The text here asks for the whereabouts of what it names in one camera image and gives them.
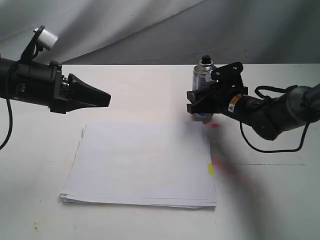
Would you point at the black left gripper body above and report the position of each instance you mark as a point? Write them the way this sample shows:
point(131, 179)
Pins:
point(61, 95)

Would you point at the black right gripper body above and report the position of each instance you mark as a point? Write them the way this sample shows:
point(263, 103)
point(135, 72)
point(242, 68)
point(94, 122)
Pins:
point(215, 98)

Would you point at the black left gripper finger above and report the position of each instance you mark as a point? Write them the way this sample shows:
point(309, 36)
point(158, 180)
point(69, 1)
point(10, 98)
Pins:
point(80, 89)
point(88, 101)

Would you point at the spray paint can colourful dots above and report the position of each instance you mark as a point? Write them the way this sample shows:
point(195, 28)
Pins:
point(200, 82)

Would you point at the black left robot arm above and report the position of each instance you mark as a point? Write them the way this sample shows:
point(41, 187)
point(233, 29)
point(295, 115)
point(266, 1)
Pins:
point(45, 85)

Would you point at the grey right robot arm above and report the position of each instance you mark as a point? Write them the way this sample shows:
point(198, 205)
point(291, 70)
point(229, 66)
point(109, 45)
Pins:
point(271, 112)

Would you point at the grey backdrop cloth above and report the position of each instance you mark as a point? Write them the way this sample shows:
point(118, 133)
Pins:
point(139, 32)

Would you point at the white paper stack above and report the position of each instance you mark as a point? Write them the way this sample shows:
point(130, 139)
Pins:
point(148, 164)

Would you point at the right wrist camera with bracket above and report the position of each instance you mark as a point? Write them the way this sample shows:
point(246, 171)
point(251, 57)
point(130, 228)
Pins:
point(225, 71)

